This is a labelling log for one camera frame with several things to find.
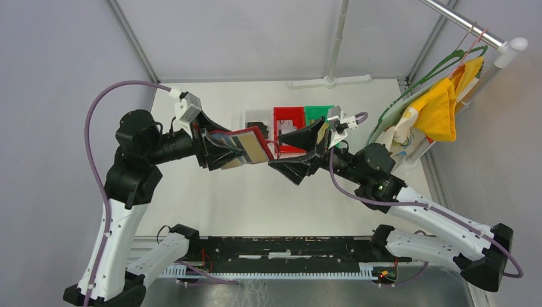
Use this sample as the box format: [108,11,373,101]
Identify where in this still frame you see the metal clothes rail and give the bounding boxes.
[421,0,529,69]

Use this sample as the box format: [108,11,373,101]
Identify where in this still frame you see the white cards in red bin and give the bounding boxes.
[276,120,298,137]

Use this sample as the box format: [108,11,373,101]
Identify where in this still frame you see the red plastic bin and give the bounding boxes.
[273,107,306,154]

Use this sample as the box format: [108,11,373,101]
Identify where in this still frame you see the green plastic bin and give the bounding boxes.
[304,106,334,143]

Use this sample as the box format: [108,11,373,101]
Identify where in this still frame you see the white cable duct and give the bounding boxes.
[159,264,398,282]

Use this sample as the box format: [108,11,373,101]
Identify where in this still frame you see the gold credit card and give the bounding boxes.
[219,132,274,169]

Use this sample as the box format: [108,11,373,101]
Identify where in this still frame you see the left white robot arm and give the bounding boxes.
[63,109,244,306]

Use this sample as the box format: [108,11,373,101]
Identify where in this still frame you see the green clothes hanger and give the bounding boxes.
[366,45,488,145]

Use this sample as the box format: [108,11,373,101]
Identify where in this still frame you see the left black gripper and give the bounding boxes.
[148,108,247,169]

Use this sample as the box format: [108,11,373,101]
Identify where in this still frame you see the black object in clear bin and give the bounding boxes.
[246,122,269,139]

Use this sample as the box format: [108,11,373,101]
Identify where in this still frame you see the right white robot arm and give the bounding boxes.
[269,120,514,292]

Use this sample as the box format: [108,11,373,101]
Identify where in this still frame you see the clear plastic bin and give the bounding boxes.
[243,108,274,140]

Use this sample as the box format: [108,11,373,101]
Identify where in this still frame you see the red leather card holder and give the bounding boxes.
[202,127,274,171]

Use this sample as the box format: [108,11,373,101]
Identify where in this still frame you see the white stand base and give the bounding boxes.
[286,0,372,90]

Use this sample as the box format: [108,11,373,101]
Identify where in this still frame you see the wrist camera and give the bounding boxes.
[174,92,202,135]
[327,106,359,148]

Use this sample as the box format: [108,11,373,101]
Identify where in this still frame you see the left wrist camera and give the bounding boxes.
[174,92,202,135]

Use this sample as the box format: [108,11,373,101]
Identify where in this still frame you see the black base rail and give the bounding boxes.
[183,236,412,273]

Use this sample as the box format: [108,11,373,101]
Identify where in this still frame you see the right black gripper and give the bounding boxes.
[268,116,366,184]

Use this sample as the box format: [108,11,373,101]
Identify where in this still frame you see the patterned white cloth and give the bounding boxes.
[368,86,433,175]

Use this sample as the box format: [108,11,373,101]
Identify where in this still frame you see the yellow cloth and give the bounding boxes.
[410,56,484,142]

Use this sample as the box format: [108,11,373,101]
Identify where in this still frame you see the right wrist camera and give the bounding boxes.
[327,106,359,148]

